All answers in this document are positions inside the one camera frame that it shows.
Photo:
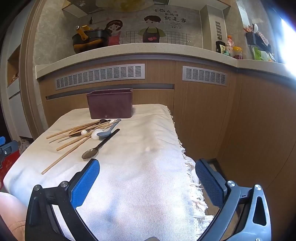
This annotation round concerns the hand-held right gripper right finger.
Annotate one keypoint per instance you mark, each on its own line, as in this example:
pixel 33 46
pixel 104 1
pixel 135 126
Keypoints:
pixel 209 183

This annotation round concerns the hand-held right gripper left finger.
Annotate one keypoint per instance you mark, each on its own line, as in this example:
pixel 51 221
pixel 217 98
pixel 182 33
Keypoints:
pixel 85 183

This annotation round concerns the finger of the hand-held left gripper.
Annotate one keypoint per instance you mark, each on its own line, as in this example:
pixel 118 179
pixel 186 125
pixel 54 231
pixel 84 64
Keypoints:
pixel 2 141
pixel 9 148

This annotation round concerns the white plastic spoon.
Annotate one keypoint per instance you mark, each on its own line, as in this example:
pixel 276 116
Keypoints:
pixel 96 134

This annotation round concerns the maroon plastic utensil container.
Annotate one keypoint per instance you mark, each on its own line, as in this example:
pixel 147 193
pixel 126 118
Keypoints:
pixel 108 106

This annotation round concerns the white patterned slippers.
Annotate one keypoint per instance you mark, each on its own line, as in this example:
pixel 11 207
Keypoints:
pixel 25 144

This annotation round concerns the red floor mat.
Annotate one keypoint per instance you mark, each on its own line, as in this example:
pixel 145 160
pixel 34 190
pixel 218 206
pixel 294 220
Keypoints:
pixel 8 169

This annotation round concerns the white shelf unit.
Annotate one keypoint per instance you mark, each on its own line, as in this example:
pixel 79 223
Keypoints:
pixel 16 104

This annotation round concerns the wooden spoon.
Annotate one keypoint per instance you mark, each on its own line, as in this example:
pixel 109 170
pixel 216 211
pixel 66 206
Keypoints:
pixel 90 127

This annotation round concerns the white fringed cloth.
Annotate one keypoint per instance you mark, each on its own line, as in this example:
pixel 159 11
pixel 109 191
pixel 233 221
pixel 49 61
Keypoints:
pixel 143 176

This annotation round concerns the person's pink clothed leg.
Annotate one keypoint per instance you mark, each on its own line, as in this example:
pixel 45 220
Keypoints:
pixel 11 220

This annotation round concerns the short grey vent panel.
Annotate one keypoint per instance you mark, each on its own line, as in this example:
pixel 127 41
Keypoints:
pixel 204 75

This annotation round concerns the long grey vent panel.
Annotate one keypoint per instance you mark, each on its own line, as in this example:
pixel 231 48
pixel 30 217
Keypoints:
pixel 99 75

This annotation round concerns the yellow-lidded jar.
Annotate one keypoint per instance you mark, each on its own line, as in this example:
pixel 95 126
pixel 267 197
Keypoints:
pixel 237 52

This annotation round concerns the green packet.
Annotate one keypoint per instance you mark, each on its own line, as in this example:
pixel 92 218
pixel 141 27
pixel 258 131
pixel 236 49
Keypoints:
pixel 260 54

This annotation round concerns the speckled kitchen countertop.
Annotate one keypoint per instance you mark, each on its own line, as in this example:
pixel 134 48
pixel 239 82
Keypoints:
pixel 138 49

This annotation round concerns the striped cloth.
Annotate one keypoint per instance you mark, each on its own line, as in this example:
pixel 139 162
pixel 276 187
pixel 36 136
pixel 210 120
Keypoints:
pixel 263 39

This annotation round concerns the dark wall utensil holder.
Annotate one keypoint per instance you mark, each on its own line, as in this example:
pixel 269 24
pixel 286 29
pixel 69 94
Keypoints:
pixel 250 38

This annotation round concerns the white wall column with grille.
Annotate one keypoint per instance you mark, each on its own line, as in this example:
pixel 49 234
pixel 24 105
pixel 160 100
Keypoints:
pixel 209 27

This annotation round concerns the cartoon wall sticker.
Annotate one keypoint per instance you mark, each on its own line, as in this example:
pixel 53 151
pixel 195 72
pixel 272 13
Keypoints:
pixel 151 32

